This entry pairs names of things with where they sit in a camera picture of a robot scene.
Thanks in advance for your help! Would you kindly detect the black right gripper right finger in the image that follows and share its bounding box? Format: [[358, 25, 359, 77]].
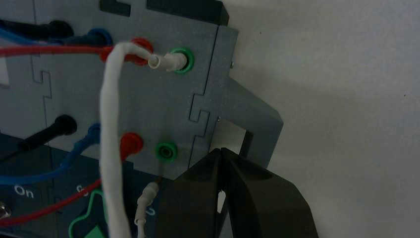
[[221, 147, 319, 238]]

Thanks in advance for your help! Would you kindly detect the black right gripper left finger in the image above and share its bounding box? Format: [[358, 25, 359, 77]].
[[153, 148, 222, 238]]

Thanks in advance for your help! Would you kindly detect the blue-grey control task box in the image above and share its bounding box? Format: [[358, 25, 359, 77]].
[[0, 0, 285, 238]]

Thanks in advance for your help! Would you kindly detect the white jumper cable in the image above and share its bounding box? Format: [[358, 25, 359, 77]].
[[100, 42, 188, 238]]

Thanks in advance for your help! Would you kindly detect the black jumper cable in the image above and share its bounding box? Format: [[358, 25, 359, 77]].
[[0, 19, 78, 164]]

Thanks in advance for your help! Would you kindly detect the blue jumper cable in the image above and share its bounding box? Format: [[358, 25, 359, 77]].
[[0, 27, 114, 186]]

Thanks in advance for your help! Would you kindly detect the metal toggle switch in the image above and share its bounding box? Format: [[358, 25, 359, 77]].
[[0, 201, 12, 220]]

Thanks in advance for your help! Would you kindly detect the red jumper cable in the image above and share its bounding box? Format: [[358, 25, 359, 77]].
[[0, 37, 154, 228]]

